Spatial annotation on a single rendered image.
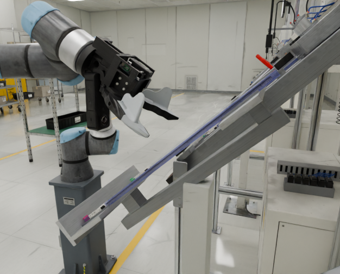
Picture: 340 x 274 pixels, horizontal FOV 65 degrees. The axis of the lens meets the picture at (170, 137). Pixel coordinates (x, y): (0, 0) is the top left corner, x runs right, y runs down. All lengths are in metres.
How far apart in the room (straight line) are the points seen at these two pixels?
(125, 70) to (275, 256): 0.80
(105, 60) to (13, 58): 0.24
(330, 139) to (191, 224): 1.88
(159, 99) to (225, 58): 9.22
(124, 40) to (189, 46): 2.62
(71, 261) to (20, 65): 1.08
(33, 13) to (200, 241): 0.59
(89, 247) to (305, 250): 0.94
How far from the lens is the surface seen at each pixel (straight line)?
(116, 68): 0.49
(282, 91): 0.83
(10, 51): 0.69
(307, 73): 0.83
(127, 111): 0.45
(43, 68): 0.67
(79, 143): 1.24
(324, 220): 0.97
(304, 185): 1.07
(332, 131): 2.39
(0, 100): 6.53
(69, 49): 0.54
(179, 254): 1.08
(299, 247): 1.01
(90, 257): 1.47
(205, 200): 0.61
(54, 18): 0.58
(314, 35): 0.87
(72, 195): 1.31
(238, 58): 9.69
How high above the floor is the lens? 1.08
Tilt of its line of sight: 16 degrees down
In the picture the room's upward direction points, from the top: straight up
